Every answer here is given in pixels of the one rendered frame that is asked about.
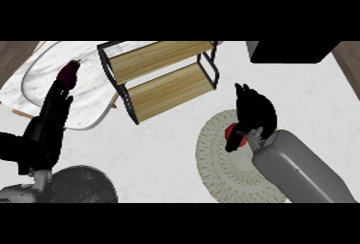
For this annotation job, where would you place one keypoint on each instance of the red tomato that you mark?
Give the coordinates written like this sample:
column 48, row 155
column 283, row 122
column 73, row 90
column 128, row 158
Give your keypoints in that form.
column 231, row 135

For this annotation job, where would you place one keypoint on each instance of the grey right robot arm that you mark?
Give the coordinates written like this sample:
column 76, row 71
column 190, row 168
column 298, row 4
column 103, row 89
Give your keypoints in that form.
column 299, row 171

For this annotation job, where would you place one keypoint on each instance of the wooden tiered shelf black frame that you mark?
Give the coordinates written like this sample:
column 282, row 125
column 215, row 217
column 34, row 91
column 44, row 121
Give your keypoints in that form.
column 161, row 79

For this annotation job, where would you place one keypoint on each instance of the round dark speckled pan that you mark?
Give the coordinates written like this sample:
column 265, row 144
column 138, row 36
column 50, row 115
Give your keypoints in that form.
column 84, row 186

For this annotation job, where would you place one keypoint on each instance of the round beige woven placemat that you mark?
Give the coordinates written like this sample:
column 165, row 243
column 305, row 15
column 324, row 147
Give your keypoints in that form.
column 224, row 168

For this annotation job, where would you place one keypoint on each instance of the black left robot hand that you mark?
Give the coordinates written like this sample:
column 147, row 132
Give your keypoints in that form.
column 44, row 133

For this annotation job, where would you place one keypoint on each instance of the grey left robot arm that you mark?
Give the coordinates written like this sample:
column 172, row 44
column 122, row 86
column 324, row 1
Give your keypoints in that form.
column 28, row 187

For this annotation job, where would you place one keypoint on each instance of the dark purple eggplant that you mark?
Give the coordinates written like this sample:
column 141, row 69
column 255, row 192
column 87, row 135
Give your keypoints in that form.
column 68, row 74

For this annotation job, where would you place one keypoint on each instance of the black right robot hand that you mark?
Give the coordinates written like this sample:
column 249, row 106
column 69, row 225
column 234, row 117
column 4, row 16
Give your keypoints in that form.
column 255, row 108

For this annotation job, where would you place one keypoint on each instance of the white marble tray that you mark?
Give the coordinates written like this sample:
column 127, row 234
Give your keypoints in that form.
column 88, row 82

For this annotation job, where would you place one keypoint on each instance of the black appliance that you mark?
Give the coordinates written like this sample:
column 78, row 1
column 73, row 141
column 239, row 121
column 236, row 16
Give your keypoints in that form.
column 292, row 50

